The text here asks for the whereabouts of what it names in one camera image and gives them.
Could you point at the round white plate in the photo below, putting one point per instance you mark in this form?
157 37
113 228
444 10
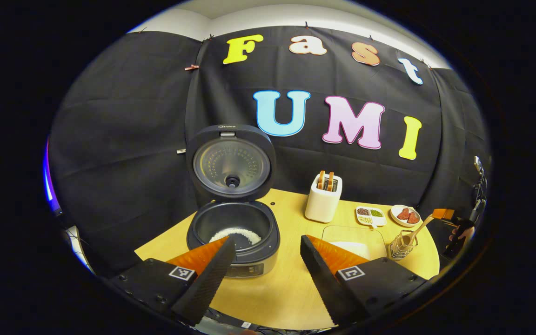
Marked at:
394 215

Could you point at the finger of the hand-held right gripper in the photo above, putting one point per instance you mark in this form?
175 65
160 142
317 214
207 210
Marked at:
441 214

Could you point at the red meat slice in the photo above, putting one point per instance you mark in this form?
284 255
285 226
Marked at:
413 217
403 214

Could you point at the clear plastic rice box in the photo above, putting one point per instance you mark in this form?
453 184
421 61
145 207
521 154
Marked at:
375 235

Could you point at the toast slice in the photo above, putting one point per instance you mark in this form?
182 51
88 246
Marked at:
330 180
321 179

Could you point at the red cloth clip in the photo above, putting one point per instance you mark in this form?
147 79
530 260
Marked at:
192 67

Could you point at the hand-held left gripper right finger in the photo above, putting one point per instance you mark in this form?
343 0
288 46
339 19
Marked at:
319 279

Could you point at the white divided bean dish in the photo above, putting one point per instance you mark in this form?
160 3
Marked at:
370 215

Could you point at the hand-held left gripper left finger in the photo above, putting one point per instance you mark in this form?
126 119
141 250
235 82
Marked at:
212 279

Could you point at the dark grey rice cooker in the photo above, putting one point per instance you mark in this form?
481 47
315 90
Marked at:
268 246

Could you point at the white toaster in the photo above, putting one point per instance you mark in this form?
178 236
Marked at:
321 204

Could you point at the black backdrop cloth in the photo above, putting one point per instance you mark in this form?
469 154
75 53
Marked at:
123 139

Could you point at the wooden spoon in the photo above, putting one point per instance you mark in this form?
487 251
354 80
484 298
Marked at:
419 228

